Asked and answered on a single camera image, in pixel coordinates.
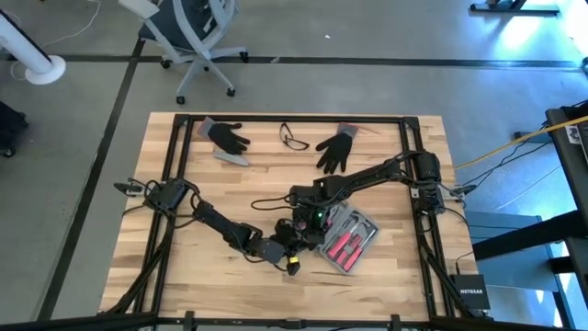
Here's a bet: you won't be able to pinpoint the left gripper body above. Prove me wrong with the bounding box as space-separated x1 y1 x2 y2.
252 229 304 276

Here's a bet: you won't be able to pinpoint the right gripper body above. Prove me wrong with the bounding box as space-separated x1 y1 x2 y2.
293 204 334 247

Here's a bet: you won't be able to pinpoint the grey plastic tool case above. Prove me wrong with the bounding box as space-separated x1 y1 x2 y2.
315 200 380 276

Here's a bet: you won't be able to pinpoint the pink-handled screwdriver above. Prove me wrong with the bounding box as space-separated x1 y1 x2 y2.
342 241 368 273

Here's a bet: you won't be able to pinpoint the black-framed safety glasses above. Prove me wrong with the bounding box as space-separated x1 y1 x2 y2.
278 121 311 153

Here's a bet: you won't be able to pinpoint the black work glove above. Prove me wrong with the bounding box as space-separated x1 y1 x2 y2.
315 121 359 175
197 116 252 156

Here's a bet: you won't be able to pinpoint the light grey mesh office chair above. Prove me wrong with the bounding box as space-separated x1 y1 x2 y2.
118 0 249 106

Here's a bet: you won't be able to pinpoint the black bag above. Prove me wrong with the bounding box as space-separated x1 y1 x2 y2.
0 100 28 160

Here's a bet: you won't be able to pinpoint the black stand base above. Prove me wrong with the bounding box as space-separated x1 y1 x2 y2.
468 0 561 17

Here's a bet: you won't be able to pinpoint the white tower fan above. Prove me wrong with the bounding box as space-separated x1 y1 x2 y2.
0 8 67 86

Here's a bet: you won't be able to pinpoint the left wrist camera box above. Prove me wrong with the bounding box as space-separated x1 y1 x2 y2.
274 219 302 245

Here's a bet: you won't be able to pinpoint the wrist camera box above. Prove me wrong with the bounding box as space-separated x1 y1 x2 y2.
305 206 332 231
274 219 302 245

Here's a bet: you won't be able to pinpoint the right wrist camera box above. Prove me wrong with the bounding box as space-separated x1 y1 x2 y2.
305 206 332 231

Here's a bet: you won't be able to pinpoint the black right camera cable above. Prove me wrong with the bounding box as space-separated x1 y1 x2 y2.
250 195 298 212

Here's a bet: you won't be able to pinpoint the black metal table frame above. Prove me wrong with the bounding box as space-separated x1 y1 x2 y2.
96 113 495 331

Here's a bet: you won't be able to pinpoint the black Netgear network switch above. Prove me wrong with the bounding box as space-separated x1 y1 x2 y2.
448 273 492 312

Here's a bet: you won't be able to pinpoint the black workbench frame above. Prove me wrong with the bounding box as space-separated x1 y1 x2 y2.
470 103 588 331

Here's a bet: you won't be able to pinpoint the yellow cable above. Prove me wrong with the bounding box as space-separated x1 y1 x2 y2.
454 113 588 170

